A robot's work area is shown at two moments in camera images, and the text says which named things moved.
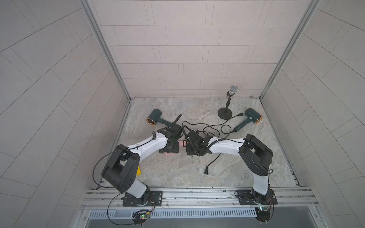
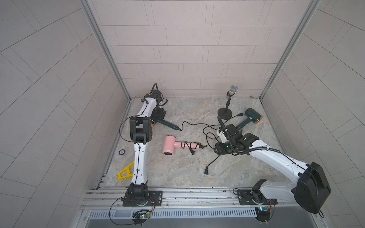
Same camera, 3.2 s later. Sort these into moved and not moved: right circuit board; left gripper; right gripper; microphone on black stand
Moved: left gripper; right gripper
Not moved: microphone on black stand; right circuit board
